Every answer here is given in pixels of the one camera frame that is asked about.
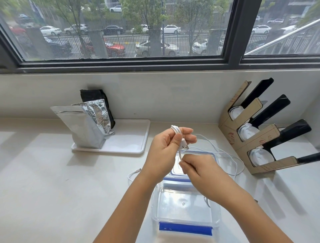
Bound person's right hand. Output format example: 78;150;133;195
179;153;244;206

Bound white cup lid stack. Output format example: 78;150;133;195
249;146;274;167
229;105;247;121
238;123;260;142

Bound cardboard cup dispenser rack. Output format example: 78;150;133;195
218;77;320;175

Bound red car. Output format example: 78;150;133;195
80;41;127;58

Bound person's left hand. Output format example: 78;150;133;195
140;126;198;186

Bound person's right forearm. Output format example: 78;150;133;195
222;189;294;243

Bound white rectangular tray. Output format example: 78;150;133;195
71;119;151;154

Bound person's left forearm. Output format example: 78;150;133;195
93;173;160;243

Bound clear plastic container blue clips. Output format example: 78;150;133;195
151;175;222;237

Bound clear container lid blue seal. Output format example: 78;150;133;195
171;150;218;177

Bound white stair railing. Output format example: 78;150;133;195
244;19;320;55

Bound black bag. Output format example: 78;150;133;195
80;89;116;130

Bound black window frame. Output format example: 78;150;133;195
0;0;320;74

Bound silver foil bag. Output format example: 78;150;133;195
50;99;115;150

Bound beige car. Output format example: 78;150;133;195
135;40;180;57

